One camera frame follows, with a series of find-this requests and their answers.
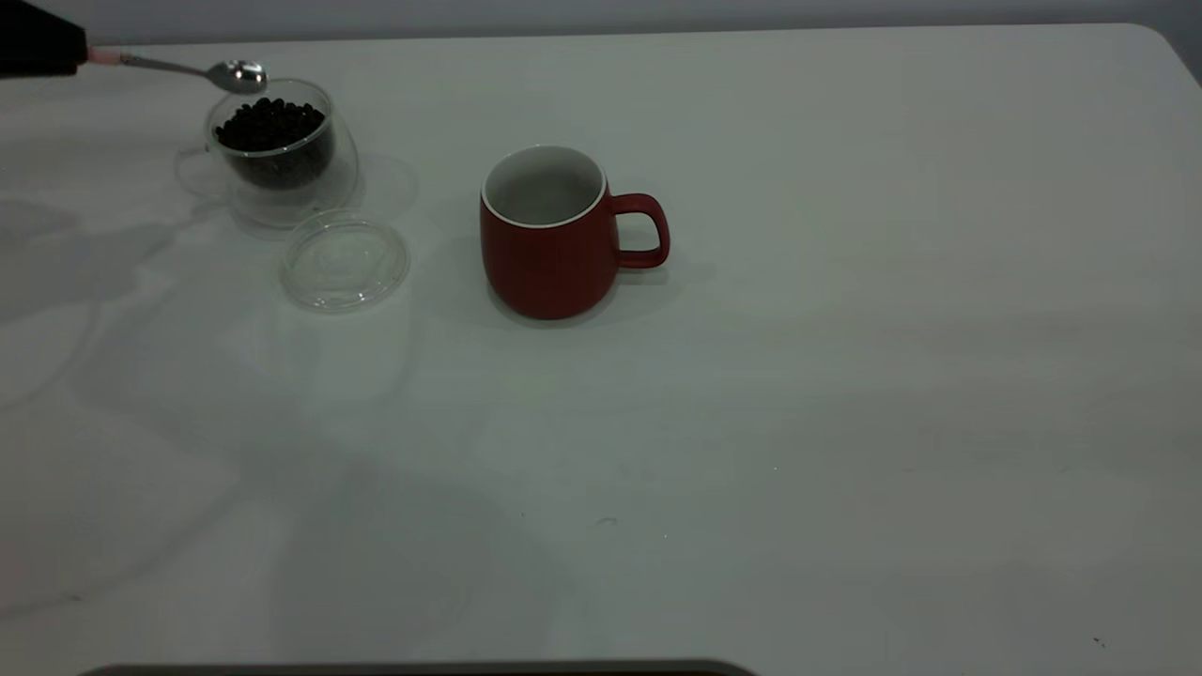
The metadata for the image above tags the red ceramic mug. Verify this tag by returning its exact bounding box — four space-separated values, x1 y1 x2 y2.
479 144 671 321

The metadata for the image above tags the clear glass lid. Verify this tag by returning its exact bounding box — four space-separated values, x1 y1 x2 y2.
279 208 411 314

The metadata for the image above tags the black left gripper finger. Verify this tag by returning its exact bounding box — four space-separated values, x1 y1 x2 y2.
0 0 88 59
0 56 84 79

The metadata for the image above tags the pink handled metal spoon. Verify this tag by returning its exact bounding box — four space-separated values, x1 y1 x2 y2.
87 49 270 96

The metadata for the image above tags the clear glass cup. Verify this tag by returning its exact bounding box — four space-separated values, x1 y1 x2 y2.
173 78 362 231

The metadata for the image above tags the dark coffee beans pile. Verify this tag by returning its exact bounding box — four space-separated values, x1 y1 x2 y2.
215 97 336 190

